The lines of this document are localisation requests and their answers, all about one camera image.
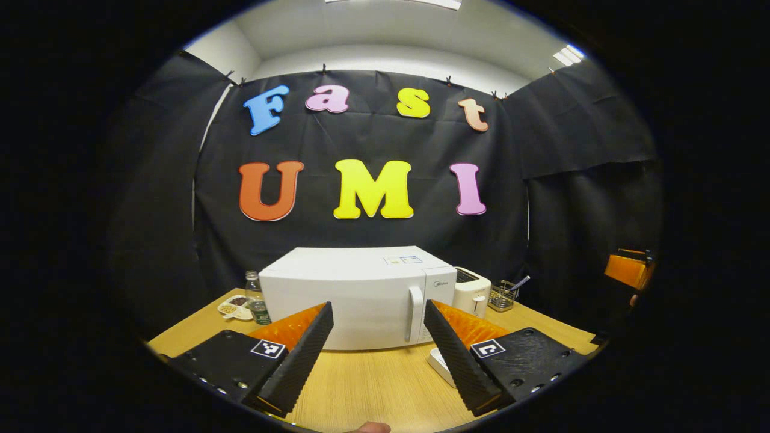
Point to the large ceiling light panel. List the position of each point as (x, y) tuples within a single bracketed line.
[(421, 3)]

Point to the white toaster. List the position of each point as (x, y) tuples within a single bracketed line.
[(472, 291)]

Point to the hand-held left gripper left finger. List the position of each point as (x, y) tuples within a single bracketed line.
[(298, 361)]

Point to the small metal utensil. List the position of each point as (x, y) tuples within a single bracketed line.
[(521, 281)]

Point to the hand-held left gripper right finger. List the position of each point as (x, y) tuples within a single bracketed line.
[(457, 361)]

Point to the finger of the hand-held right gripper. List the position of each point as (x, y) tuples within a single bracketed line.
[(625, 270)]

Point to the white ribbed tray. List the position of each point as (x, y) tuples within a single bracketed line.
[(439, 364)]

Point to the clear glass bottle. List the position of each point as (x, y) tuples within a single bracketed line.
[(257, 300)]

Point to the small ceiling light panel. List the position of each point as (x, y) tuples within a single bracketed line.
[(568, 55)]

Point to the white microwave oven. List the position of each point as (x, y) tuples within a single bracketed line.
[(361, 288)]

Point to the white divided snack plate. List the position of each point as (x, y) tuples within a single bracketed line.
[(234, 308)]

